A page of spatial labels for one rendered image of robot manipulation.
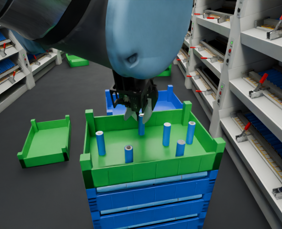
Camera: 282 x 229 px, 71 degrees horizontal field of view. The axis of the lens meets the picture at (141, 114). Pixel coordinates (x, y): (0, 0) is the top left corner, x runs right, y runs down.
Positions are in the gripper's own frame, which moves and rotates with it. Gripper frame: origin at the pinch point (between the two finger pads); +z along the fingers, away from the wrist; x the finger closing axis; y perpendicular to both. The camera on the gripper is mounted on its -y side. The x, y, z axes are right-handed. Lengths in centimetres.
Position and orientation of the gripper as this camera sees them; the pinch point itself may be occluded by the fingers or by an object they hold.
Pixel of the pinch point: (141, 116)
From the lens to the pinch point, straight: 54.1
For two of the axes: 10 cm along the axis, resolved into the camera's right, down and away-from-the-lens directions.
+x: 9.4, 1.7, -2.9
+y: -3.3, 6.8, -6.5
